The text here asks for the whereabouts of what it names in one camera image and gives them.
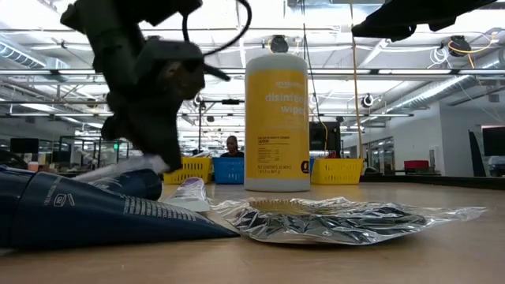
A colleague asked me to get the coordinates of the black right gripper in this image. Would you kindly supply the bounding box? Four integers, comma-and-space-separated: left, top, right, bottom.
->
351, 0, 499, 43

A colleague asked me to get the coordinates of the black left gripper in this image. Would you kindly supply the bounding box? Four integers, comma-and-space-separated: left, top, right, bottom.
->
101, 40, 232, 173

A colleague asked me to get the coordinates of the white toothpaste tube purple print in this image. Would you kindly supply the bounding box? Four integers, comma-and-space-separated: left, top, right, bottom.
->
161, 177, 212, 213

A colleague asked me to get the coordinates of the black round brush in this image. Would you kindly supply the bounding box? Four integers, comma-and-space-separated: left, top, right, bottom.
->
211, 196, 488, 246

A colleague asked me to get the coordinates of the yellow plastic basket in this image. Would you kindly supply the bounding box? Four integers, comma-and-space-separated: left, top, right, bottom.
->
163, 156, 214, 185
311, 157, 365, 185

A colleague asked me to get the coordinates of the person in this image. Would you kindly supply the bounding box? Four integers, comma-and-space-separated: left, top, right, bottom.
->
219, 135, 245, 159

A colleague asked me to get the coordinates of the large black monitor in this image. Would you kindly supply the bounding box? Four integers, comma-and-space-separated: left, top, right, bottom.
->
309, 121, 342, 153

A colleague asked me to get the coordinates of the yellow disinfecting wipes canister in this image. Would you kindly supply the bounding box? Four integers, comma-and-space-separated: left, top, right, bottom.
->
243, 53, 311, 193

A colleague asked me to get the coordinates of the small black monitor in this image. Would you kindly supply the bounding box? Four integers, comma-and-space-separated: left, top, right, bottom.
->
9, 137, 39, 155

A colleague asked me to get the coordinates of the red box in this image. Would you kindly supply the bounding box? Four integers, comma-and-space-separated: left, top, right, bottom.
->
403, 159, 430, 171

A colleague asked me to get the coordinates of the black leaning panel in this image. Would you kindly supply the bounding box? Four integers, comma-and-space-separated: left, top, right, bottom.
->
468, 129, 488, 178

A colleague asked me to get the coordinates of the black monitor pink edge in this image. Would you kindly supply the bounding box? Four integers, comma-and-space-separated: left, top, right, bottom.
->
481, 125, 505, 158

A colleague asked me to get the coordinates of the yellow hanging cable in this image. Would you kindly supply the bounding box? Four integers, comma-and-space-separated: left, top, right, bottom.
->
349, 0, 365, 159

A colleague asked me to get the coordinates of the black frame enclosure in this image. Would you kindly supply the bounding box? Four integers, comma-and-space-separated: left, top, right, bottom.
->
58, 136, 129, 171

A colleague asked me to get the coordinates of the silver ventilation duct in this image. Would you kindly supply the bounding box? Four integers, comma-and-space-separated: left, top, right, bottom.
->
384, 50, 505, 116

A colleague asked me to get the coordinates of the black camera stand pole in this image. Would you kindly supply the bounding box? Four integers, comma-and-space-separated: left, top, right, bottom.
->
196, 98, 242, 157

